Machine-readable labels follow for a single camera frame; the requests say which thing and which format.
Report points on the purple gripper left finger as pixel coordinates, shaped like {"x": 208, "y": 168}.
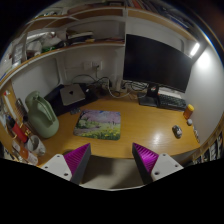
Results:
{"x": 71, "y": 166}

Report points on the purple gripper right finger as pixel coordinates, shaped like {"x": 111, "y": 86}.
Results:
{"x": 152, "y": 166}

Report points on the dark grey computer mouse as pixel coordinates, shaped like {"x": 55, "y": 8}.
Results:
{"x": 177, "y": 131}

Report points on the floral painted mouse pad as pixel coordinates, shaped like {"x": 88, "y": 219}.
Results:
{"x": 99, "y": 124}

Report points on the white mug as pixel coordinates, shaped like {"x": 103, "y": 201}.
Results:
{"x": 36, "y": 146}

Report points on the small dark card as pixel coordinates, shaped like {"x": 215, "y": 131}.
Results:
{"x": 75, "y": 111}

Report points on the green plastic jug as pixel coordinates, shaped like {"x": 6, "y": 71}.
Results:
{"x": 41, "y": 115}

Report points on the small white round object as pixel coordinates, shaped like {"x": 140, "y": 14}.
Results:
{"x": 189, "y": 122}

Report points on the red box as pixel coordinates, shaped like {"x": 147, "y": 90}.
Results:
{"x": 18, "y": 131}

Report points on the black mechanical keyboard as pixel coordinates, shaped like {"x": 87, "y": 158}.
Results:
{"x": 170, "y": 102}

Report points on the silver mini desktop computer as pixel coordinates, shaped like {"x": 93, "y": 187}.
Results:
{"x": 71, "y": 94}

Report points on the white power strip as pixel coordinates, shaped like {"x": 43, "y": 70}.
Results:
{"x": 118, "y": 87}

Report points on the black computer monitor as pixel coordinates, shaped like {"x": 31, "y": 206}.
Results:
{"x": 157, "y": 64}

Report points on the white wall light bar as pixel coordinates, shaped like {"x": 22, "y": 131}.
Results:
{"x": 194, "y": 49}

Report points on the wooden wall shelf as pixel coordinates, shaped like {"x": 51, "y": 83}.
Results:
{"x": 103, "y": 23}

